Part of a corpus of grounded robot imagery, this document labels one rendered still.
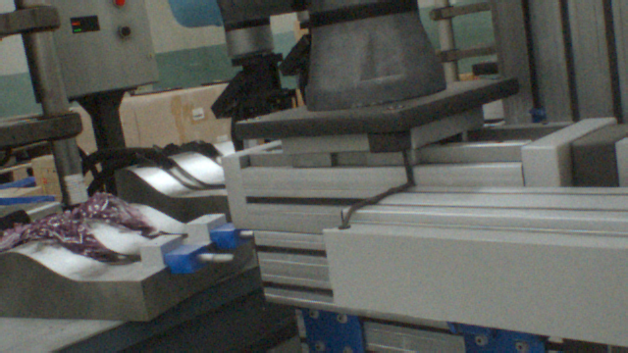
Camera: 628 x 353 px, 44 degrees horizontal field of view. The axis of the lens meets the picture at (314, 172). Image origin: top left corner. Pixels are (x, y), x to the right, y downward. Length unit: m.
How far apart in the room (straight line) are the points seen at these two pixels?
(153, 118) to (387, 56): 4.59
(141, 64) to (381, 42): 1.45
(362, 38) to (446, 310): 0.30
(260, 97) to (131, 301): 0.39
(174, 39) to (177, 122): 5.13
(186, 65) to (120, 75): 8.21
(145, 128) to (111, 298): 4.37
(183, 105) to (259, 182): 4.33
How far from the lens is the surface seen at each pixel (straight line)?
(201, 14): 0.80
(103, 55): 2.12
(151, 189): 1.44
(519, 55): 0.95
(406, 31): 0.80
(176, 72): 10.21
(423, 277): 0.62
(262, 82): 1.23
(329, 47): 0.79
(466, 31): 8.26
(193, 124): 5.27
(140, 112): 5.39
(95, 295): 1.06
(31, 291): 1.14
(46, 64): 1.90
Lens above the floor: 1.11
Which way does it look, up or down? 9 degrees down
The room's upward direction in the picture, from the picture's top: 9 degrees counter-clockwise
